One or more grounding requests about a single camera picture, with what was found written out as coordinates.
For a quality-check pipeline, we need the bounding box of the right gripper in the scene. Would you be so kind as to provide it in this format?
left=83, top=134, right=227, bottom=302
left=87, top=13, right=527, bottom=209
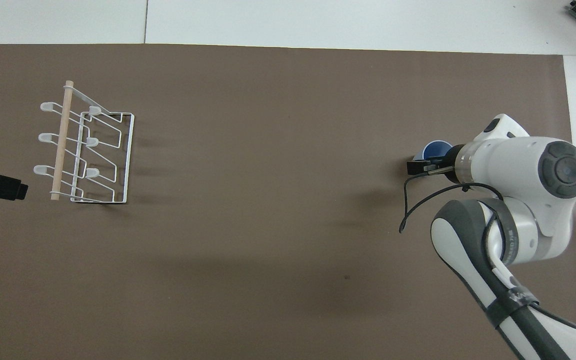
left=430, top=144, right=465, bottom=183

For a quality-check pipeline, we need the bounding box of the blue cup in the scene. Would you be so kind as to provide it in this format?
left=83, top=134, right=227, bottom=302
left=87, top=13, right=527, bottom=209
left=412, top=140, right=454, bottom=162

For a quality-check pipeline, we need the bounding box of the black cable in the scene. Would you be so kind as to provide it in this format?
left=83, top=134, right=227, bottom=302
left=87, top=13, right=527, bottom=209
left=398, top=172, right=505, bottom=235

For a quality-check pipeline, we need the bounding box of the white wire cup holder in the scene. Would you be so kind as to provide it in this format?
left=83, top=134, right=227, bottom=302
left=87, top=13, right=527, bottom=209
left=33, top=80, right=135, bottom=205

